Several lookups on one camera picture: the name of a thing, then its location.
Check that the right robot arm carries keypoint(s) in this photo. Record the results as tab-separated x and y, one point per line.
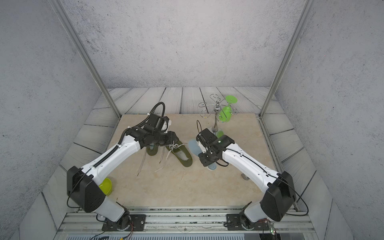
278	188

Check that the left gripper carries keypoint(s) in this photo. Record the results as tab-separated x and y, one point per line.
171	135

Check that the green plastic disc on stand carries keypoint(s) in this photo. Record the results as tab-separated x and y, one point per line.
227	111

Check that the grey insole one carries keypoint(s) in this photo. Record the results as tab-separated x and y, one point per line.
196	150

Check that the aluminium frame post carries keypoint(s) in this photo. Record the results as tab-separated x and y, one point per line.
70	30
308	7

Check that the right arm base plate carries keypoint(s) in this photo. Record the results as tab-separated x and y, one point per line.
237	222

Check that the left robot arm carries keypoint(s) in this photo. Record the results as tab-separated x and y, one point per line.
83	183

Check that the green plastic bowl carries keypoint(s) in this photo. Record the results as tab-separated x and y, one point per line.
106	186

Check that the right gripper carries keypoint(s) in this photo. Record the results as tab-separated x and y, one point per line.
204	162

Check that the right aluminium frame post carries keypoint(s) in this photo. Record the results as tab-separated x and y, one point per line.
308	7

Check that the olive green shoe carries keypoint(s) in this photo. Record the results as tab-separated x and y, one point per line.
151	150
180	151

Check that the chrome metal stand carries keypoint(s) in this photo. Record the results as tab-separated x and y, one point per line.
204	113

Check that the left aluminium frame post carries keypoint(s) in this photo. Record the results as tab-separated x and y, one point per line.
70	30

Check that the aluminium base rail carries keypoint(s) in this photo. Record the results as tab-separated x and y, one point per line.
209	220

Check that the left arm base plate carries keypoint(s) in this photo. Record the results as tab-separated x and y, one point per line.
136	222

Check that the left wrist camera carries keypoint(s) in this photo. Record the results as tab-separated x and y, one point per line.
158	123

